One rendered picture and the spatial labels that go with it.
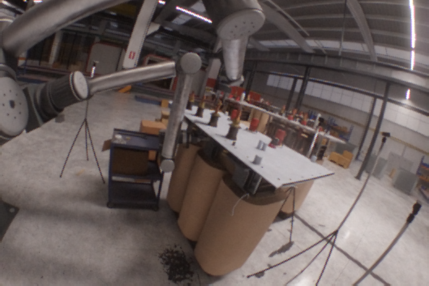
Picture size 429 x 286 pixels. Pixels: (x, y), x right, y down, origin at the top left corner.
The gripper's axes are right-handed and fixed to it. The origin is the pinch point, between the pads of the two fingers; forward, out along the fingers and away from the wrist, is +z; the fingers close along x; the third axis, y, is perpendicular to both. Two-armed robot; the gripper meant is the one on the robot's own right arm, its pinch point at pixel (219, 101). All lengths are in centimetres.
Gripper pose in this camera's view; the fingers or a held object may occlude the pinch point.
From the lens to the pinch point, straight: 139.5
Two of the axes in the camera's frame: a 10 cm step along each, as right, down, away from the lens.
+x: -7.9, -1.1, -6.0
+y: -5.4, -3.3, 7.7
